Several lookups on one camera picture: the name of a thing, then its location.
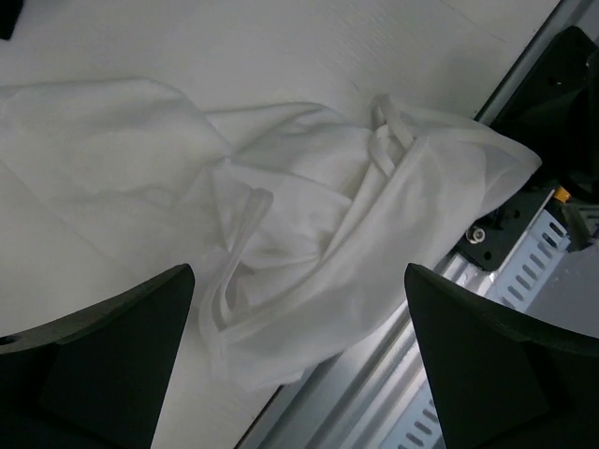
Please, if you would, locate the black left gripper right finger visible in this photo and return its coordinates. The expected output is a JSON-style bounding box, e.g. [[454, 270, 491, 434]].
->
[[404, 264, 598, 448]]

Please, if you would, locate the white slotted cable duct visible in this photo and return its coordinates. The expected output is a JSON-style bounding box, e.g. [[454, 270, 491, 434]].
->
[[380, 199, 570, 448]]

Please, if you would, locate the white tank top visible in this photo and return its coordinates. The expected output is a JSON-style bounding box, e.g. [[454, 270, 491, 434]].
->
[[1, 80, 541, 389]]

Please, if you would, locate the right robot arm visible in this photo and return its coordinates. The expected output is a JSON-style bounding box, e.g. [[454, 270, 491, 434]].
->
[[491, 26, 598, 204]]

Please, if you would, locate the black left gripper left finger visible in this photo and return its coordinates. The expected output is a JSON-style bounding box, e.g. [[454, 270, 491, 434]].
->
[[1, 265, 195, 448]]

